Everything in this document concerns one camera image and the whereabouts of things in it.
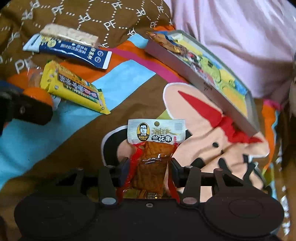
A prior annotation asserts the small orange mandarin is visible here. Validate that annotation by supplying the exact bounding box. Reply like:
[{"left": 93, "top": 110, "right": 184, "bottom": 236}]
[{"left": 23, "top": 87, "right": 54, "bottom": 108}]

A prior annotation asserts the red spicy snack packet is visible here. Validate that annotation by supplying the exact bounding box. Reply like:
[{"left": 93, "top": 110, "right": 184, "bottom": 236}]
[{"left": 116, "top": 118, "right": 186, "bottom": 199}]

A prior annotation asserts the clear wrapped candy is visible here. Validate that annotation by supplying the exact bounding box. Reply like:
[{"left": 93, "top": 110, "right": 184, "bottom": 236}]
[{"left": 27, "top": 67, "right": 43, "bottom": 87}]

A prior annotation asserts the yellow green cracker packet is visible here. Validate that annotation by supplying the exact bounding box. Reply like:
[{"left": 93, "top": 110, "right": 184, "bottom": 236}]
[{"left": 40, "top": 60, "right": 110, "bottom": 115}]

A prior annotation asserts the colourful cartoon bed sheet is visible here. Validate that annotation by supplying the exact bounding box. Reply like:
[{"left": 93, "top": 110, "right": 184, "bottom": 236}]
[{"left": 1, "top": 35, "right": 292, "bottom": 240}]

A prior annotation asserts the navy white powder stick sachet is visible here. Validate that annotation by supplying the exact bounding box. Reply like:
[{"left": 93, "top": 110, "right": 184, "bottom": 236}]
[{"left": 23, "top": 34, "right": 112, "bottom": 70}]

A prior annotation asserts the beige cereal bar packet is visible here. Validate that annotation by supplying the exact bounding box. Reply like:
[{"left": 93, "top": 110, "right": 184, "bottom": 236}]
[{"left": 40, "top": 23, "right": 100, "bottom": 48}]

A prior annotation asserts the grey box with cartoon picture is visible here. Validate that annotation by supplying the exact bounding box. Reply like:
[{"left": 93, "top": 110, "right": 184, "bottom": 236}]
[{"left": 144, "top": 30, "right": 259, "bottom": 136}]

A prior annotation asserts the brown PF patterned pillow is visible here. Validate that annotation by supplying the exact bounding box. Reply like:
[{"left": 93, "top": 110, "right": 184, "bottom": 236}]
[{"left": 1, "top": 1, "right": 174, "bottom": 80}]

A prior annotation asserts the pink hanging cloth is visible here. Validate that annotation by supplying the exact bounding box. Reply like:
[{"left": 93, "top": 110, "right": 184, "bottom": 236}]
[{"left": 166, "top": 0, "right": 295, "bottom": 103}]

